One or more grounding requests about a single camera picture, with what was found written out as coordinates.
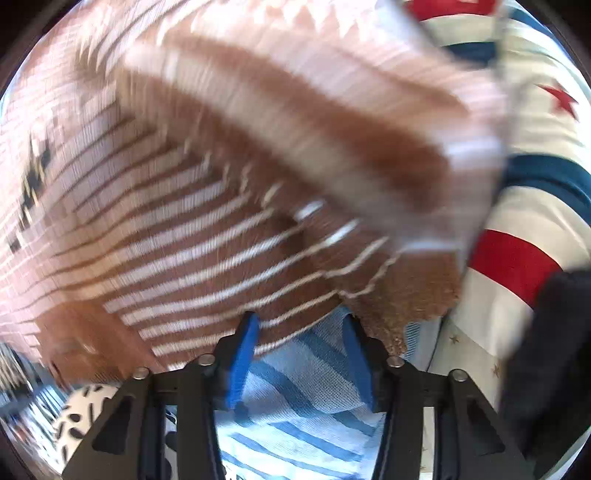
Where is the blue striped bed sheet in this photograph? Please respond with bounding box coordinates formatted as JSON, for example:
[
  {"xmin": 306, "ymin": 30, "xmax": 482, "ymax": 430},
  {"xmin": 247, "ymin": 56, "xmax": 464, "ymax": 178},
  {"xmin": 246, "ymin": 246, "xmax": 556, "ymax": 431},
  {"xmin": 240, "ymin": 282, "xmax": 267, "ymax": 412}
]
[{"xmin": 215, "ymin": 306, "xmax": 385, "ymax": 479}]

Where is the star and stripe quilt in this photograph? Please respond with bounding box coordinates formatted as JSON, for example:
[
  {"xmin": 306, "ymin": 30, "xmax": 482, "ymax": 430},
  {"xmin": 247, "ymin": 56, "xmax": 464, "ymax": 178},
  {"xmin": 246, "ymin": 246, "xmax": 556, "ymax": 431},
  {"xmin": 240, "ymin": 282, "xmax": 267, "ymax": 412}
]
[{"xmin": 400, "ymin": 0, "xmax": 591, "ymax": 480}]

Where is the brown white-striped knit sweater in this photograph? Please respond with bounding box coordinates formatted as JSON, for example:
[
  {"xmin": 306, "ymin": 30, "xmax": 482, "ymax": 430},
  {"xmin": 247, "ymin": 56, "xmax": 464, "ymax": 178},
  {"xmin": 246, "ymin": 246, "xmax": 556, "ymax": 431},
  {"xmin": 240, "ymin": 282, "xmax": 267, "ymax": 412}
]
[{"xmin": 1, "ymin": 1, "xmax": 506, "ymax": 381}]

